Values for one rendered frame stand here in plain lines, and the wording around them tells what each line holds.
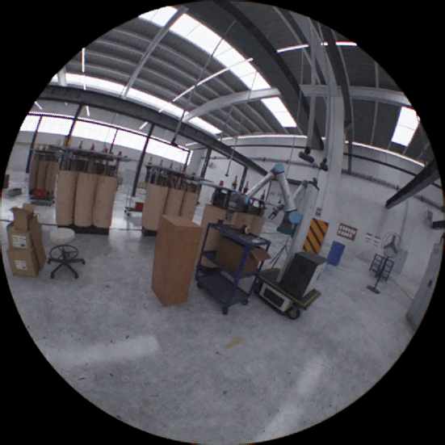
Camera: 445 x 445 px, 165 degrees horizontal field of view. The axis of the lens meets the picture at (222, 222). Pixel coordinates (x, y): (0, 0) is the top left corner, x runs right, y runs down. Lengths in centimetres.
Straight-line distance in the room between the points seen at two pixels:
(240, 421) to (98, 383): 94
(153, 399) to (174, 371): 29
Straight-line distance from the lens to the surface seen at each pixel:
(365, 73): 1097
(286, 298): 206
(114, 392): 131
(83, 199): 308
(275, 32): 984
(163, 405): 126
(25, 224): 221
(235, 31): 405
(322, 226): 700
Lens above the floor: 125
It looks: 9 degrees down
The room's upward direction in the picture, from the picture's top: 15 degrees clockwise
